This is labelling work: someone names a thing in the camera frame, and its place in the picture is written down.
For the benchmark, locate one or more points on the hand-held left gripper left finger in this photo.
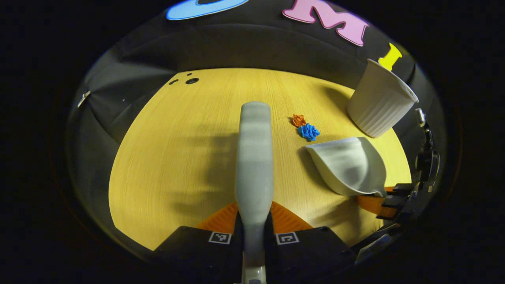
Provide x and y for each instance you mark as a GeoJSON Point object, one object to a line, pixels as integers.
{"type": "Point", "coordinates": [197, 252]}

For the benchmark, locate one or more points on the blue paper scrap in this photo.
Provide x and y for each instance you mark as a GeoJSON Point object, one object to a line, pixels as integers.
{"type": "Point", "coordinates": [308, 132]}

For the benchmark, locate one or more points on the orange paper scrap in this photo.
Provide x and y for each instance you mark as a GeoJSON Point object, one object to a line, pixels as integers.
{"type": "Point", "coordinates": [299, 120]}

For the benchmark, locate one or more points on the white plastic garbage bin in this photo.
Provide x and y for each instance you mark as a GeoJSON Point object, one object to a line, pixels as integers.
{"type": "Point", "coordinates": [378, 102]}

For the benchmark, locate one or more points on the white plastic dustpan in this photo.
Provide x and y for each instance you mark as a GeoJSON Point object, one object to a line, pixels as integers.
{"type": "Point", "coordinates": [347, 165]}

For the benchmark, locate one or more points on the wooden desktop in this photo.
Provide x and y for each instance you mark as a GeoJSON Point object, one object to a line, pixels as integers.
{"type": "Point", "coordinates": [177, 157]}

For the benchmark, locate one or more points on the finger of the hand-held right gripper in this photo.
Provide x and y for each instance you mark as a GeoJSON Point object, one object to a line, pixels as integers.
{"type": "Point", "coordinates": [375, 205]}
{"type": "Point", "coordinates": [402, 189]}

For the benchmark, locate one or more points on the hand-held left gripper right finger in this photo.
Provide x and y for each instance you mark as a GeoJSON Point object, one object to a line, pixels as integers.
{"type": "Point", "coordinates": [307, 252]}

